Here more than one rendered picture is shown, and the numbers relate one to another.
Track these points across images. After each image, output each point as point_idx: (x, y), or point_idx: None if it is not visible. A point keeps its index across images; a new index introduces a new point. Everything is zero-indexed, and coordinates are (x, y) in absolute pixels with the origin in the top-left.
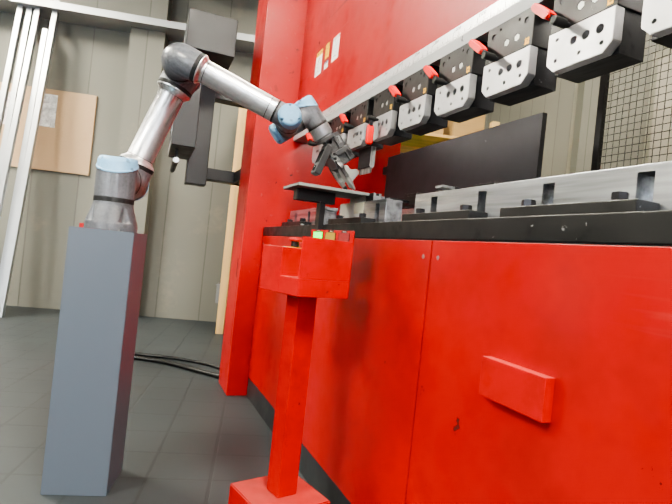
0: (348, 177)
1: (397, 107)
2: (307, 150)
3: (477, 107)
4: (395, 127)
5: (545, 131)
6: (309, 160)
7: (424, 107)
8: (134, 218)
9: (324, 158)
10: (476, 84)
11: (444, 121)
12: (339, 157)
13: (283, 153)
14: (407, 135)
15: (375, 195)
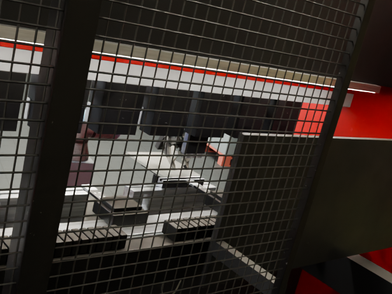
0: (167, 157)
1: (143, 104)
2: (348, 114)
3: (28, 126)
4: (139, 122)
5: (238, 158)
6: (347, 126)
7: (85, 113)
8: (76, 151)
9: (161, 136)
10: (30, 107)
11: (96, 128)
12: (171, 137)
13: (324, 114)
14: (147, 131)
15: (159, 180)
